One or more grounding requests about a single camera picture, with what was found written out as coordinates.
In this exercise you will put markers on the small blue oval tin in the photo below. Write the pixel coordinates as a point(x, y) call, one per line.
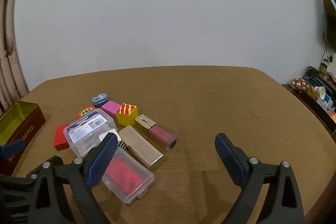
point(99, 99)

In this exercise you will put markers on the clear case with red contents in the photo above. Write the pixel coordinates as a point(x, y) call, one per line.
point(126, 176)

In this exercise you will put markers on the dark red gold tin box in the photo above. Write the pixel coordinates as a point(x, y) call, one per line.
point(31, 124)

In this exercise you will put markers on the yellow box with red stripes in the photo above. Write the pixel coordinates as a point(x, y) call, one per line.
point(126, 117)

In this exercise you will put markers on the clear plastic box with label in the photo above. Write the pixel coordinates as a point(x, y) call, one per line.
point(84, 132)

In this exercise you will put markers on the black white striped box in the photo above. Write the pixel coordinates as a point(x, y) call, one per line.
point(121, 144)

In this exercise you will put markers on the ribbed gold rectangular case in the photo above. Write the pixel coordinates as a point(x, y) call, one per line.
point(141, 148)

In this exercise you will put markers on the wall-mounted television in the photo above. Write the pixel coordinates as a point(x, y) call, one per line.
point(329, 16)

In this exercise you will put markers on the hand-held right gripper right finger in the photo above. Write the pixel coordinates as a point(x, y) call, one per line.
point(227, 158)

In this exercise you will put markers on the patterned beige curtain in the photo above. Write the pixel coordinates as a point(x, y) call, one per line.
point(10, 56)

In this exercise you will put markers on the dark side cabinet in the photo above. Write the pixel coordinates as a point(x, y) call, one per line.
point(312, 106)

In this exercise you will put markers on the red rectangular box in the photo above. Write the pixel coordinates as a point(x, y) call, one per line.
point(61, 137)

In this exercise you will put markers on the pink box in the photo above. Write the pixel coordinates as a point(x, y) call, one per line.
point(111, 108)

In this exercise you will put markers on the blue plastic rack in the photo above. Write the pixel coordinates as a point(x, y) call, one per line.
point(313, 77)

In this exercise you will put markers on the brown floral pouch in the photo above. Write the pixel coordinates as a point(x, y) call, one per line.
point(302, 83)

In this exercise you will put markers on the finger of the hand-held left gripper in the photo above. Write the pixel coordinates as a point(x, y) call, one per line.
point(15, 184)
point(11, 148)

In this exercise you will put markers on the white paper cup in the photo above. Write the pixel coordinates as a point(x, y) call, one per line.
point(319, 91)

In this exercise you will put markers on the orange eraser with green trees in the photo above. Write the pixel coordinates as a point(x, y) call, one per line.
point(86, 111)

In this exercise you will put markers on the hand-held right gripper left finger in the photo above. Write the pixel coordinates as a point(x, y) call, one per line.
point(103, 158)

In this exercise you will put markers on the gold-capped pink lip gloss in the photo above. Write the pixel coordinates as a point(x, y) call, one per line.
point(157, 133)

